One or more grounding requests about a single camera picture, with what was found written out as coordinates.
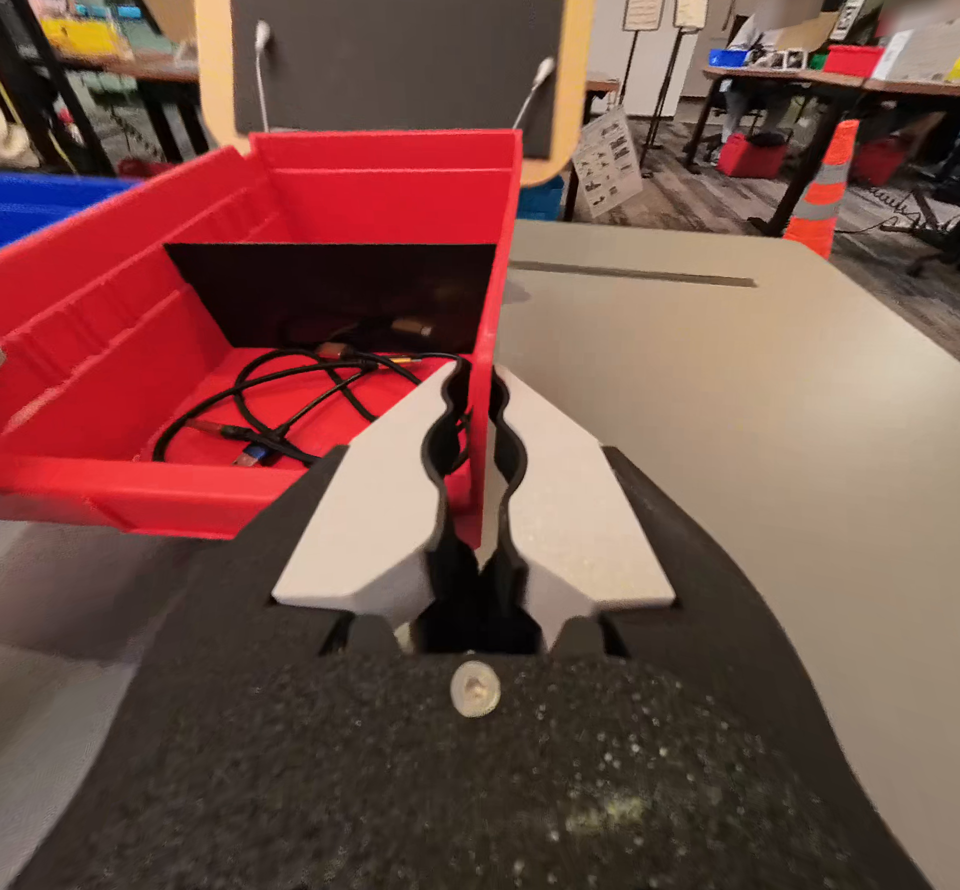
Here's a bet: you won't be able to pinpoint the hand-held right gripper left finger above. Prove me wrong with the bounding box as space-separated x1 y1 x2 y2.
271 361 475 651

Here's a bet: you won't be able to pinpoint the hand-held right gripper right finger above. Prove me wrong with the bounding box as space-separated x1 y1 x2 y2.
487 366 676 651

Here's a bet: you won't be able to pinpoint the black cable orange plugs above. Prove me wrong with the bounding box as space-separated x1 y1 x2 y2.
232 341 421 449
337 352 474 475

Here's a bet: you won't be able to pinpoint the red storage bin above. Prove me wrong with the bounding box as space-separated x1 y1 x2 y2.
823 44 886 79
716 131 789 180
851 136 909 186
0 128 524 540

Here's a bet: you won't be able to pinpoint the grey desk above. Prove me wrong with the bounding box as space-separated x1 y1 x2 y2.
0 218 960 890

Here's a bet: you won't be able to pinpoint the black bin divider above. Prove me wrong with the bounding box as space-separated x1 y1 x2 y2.
163 241 498 351

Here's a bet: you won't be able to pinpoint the white printed sheet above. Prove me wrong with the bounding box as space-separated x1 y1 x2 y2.
571 106 645 222

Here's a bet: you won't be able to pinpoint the orange traffic cone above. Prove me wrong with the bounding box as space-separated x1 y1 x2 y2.
782 119 861 261

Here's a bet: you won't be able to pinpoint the wooden table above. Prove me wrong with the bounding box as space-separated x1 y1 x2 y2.
701 65 960 231
56 50 211 164

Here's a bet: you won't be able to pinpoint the white stand with black board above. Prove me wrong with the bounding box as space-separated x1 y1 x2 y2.
189 0 601 190

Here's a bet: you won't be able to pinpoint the yellow storage bin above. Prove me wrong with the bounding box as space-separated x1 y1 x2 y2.
41 16 129 59

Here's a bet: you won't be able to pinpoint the white cardboard box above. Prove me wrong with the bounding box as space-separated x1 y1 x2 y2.
873 23 960 85

